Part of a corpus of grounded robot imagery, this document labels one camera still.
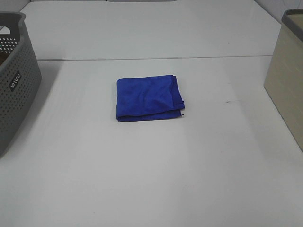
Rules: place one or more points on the blue towel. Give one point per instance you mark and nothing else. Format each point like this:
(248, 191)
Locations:
(148, 98)

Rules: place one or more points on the grey perforated plastic basket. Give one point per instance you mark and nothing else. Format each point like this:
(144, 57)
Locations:
(20, 76)

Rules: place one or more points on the beige storage box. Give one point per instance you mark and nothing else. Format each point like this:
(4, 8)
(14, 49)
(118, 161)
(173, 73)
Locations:
(284, 80)

